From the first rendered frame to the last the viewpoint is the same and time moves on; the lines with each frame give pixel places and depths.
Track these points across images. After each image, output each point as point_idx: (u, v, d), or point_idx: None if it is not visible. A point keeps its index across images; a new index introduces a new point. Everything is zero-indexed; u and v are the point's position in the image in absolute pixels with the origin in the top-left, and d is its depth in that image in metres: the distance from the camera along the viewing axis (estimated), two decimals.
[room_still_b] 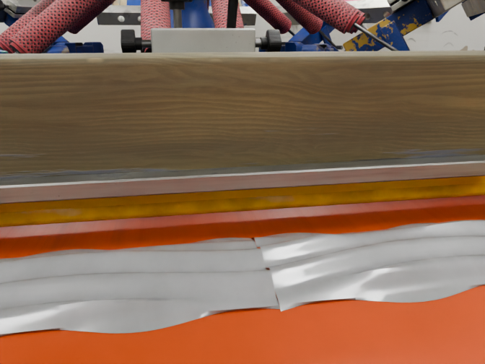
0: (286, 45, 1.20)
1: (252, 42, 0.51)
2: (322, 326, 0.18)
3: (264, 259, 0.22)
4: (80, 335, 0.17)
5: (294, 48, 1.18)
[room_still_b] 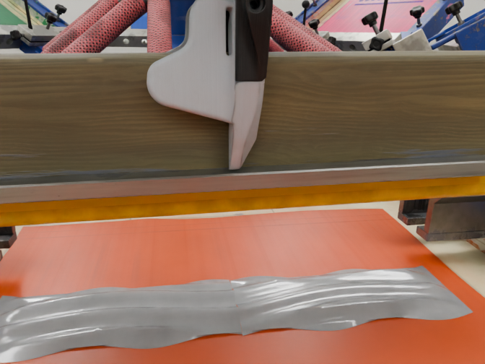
0: None
1: None
2: (267, 346, 0.28)
3: (235, 298, 0.33)
4: (118, 349, 0.28)
5: None
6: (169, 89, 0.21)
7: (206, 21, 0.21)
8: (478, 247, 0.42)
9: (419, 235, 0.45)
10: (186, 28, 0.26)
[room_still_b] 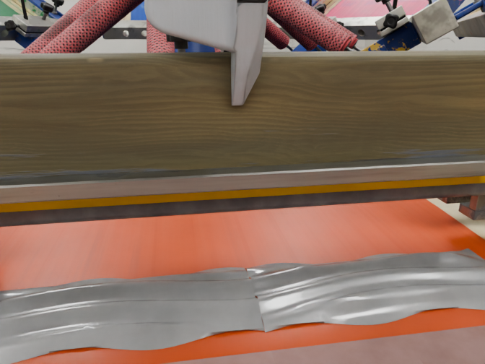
0: None
1: None
2: (296, 344, 0.23)
3: (253, 288, 0.27)
4: (112, 352, 0.22)
5: None
6: (168, 13, 0.20)
7: None
8: None
9: (458, 217, 0.39)
10: None
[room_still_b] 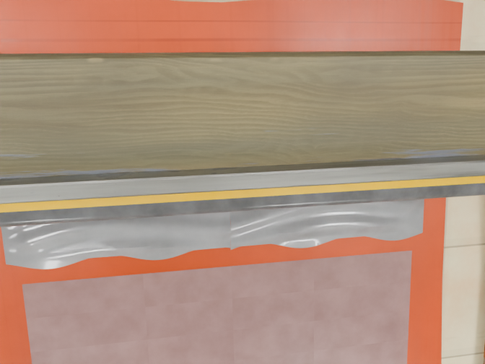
0: None
1: None
2: (247, 261, 0.37)
3: None
4: (130, 259, 0.35)
5: None
6: None
7: None
8: None
9: None
10: None
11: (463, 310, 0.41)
